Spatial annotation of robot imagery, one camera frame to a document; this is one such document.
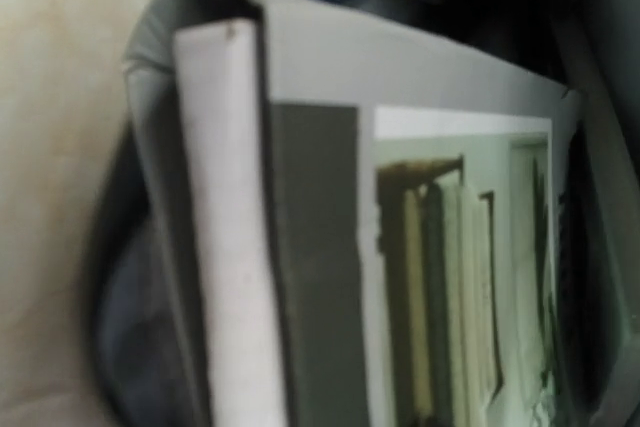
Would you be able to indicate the grey ianra book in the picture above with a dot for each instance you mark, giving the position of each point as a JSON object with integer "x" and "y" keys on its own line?
{"x": 357, "y": 221}

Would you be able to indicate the navy blue student backpack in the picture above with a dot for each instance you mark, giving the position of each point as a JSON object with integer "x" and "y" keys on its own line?
{"x": 586, "y": 46}

